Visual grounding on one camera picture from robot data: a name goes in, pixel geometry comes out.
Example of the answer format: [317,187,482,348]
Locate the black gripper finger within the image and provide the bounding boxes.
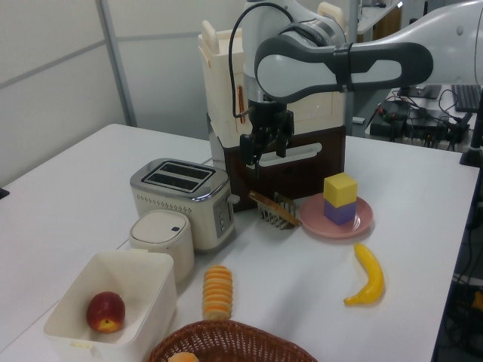
[239,127,265,179]
[276,130,289,158]

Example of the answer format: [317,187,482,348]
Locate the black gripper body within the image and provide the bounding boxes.
[247,100,294,141]

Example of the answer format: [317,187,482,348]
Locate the yellow cube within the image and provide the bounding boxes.
[323,173,358,209]

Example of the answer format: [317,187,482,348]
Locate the purple cube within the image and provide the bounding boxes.
[323,198,357,226]

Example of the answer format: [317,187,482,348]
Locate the dark brown drawer unit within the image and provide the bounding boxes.
[205,112,347,214]

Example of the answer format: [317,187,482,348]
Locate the cream toy cabinet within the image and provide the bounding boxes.
[197,2,349,149]

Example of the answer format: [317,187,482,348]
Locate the metal toast rack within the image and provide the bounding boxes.
[257,192,299,231]

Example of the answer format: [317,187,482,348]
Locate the pink plate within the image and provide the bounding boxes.
[299,194,374,239]

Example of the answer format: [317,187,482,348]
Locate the cream and silver toaster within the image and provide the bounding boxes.
[129,158,240,253]

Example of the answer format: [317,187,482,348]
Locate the small white lidded bin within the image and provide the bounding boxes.
[128,210,195,284]

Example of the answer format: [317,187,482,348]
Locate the sliced orange bread loaf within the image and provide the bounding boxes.
[202,265,234,321]

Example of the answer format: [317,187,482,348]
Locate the grey monitor base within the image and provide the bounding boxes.
[397,84,442,100]

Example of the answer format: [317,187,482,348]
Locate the wooden background desk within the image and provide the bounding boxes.
[355,0,403,43]

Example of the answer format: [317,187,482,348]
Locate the yellow banana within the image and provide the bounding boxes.
[343,242,386,307]

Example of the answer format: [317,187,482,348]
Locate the white plastic box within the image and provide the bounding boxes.
[43,250,178,358]

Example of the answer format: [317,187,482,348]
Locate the black clamp stand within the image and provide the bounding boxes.
[459,111,483,167]

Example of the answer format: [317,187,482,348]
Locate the black keyboard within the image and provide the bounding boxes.
[451,84,483,113]

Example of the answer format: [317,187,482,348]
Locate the brown wicker basket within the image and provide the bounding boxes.
[146,319,318,362]

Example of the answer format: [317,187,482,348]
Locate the red apple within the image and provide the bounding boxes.
[86,290,126,334]

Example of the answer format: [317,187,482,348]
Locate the orange bread roll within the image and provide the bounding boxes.
[167,351,199,362]

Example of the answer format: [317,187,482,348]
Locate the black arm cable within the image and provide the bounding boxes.
[227,0,266,118]

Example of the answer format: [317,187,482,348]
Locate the black electronics with cables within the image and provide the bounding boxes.
[369,96,475,152]

